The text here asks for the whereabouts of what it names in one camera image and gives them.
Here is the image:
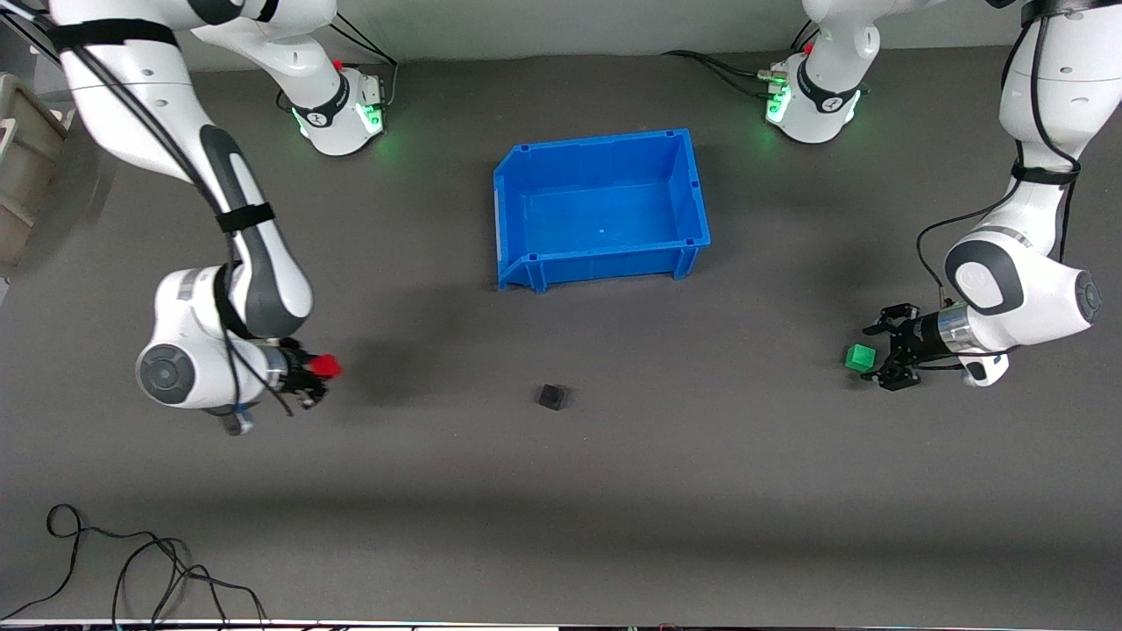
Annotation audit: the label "blue plastic bin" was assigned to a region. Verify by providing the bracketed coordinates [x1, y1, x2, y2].
[493, 128, 712, 294]

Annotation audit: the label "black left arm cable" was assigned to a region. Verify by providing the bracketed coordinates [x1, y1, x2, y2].
[916, 0, 1084, 309]

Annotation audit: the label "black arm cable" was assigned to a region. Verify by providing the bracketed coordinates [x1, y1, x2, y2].
[916, 0, 1084, 309]
[0, 0, 295, 418]

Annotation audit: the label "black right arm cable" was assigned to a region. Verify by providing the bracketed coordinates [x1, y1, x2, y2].
[0, 0, 295, 418]

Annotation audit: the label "thin black cable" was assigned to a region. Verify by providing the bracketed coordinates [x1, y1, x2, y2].
[0, 504, 190, 620]
[112, 536, 269, 628]

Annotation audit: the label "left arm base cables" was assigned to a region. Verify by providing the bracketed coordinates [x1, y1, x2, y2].
[662, 18, 821, 103]

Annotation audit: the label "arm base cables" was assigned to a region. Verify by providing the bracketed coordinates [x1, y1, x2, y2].
[318, 12, 401, 112]
[662, 18, 821, 103]

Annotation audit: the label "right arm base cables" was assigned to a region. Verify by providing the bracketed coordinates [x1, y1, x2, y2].
[318, 12, 401, 112]

